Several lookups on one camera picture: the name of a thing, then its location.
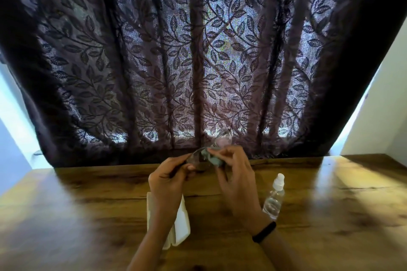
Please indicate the teal lens cleaning cloth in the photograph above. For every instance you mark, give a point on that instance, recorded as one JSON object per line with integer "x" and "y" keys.
{"x": 213, "y": 159}

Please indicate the dark leaf-patterned lace curtain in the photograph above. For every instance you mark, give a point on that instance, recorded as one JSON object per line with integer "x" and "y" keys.
{"x": 197, "y": 58}

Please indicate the person's right hand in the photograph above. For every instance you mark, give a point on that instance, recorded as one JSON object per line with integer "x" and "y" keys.
{"x": 240, "y": 185}

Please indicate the clear spray bottle white cap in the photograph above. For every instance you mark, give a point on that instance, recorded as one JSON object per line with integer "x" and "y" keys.
{"x": 274, "y": 201}

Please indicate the person's right forearm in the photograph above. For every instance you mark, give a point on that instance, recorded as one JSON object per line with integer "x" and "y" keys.
{"x": 279, "y": 255}

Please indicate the black wristband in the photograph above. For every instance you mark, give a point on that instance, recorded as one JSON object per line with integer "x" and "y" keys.
{"x": 264, "y": 232}

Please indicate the person's left forearm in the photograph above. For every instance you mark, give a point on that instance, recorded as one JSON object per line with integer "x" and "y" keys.
{"x": 152, "y": 245}

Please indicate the clear-lens eyeglasses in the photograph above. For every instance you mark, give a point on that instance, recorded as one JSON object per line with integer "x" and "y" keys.
{"x": 194, "y": 162}

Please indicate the person's left hand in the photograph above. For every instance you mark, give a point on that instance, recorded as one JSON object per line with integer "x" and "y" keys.
{"x": 167, "y": 185}

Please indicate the person's right thumb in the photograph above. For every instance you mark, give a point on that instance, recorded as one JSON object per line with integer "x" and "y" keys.
{"x": 221, "y": 176}

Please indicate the white glasses case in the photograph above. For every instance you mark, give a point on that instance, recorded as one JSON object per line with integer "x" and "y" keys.
{"x": 181, "y": 226}

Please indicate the person's left thumb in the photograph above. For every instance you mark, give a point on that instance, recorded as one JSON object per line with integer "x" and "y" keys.
{"x": 187, "y": 173}

